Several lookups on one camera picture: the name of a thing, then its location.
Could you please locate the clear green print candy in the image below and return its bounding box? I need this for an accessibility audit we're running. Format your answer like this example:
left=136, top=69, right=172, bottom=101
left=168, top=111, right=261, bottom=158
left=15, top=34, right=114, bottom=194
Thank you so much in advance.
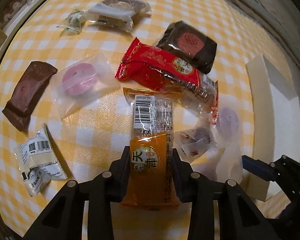
left=57, top=8, right=87, bottom=34

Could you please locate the dark mooncake packet red seal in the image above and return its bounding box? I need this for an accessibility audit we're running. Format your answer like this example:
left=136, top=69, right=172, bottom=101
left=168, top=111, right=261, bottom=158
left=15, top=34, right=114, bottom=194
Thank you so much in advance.
left=157, top=21, right=217, bottom=74

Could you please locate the red snack packet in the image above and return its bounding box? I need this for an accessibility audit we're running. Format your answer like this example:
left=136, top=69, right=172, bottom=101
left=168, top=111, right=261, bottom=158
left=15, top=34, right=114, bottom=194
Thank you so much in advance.
left=115, top=38, right=219, bottom=125

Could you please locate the white barcode snack packet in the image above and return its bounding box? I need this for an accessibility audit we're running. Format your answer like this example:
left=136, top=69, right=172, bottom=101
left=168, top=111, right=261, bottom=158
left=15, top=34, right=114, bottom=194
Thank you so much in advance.
left=13, top=124, right=68, bottom=197

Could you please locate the yellow white checked cloth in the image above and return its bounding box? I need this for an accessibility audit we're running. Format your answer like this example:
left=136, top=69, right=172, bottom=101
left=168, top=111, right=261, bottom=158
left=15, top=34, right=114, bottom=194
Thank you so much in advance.
left=0, top=0, right=292, bottom=235

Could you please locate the white cardboard box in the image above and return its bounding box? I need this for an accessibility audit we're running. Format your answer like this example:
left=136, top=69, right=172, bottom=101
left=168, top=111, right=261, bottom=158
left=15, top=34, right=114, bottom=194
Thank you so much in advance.
left=242, top=54, right=300, bottom=202

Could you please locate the orange snack packet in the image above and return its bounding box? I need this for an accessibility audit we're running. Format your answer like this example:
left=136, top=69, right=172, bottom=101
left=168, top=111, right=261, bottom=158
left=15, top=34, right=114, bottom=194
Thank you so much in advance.
left=121, top=87, right=181, bottom=211

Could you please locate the grey brown cake packet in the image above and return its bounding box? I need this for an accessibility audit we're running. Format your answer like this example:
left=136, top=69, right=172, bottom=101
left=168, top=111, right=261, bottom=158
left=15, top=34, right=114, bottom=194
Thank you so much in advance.
left=87, top=0, right=152, bottom=33

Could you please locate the brown chocolate bar packet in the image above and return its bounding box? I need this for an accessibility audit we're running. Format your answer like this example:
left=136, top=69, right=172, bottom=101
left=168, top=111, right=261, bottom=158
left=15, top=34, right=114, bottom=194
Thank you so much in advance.
left=2, top=61, right=58, bottom=133

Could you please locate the pink round cookie packet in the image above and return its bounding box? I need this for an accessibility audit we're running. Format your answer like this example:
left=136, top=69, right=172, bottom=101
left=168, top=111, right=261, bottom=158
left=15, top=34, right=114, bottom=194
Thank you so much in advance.
left=50, top=53, right=120, bottom=119

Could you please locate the clear date print candy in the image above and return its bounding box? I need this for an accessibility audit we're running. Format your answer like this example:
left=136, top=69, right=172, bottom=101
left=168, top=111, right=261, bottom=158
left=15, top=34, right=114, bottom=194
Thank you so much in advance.
left=174, top=126, right=216, bottom=163

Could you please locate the purple round cookie packet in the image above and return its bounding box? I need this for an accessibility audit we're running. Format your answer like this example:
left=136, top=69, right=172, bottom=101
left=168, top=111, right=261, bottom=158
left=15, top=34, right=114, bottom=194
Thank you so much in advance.
left=212, top=107, right=243, bottom=183

